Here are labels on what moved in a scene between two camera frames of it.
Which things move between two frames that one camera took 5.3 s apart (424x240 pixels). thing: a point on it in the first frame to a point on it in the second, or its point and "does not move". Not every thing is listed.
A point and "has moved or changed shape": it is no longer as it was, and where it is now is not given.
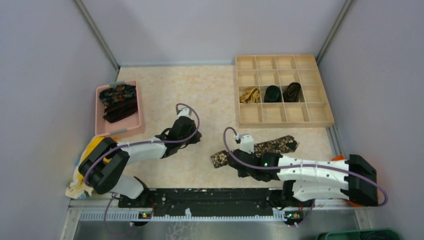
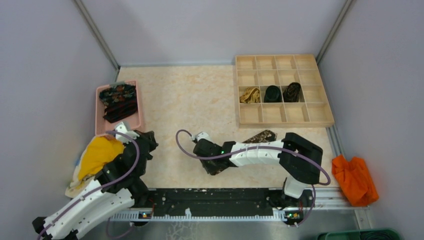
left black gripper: [196, 139] to [150, 137]
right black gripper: [242, 174] to [207, 165]
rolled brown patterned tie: [291, 94] does not move
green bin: [360, 234] does not move
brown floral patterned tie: [280, 144] has moved or changed shape
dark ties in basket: [120, 101] does not move
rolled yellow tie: [251, 95] does not move
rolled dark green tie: [273, 94] does not move
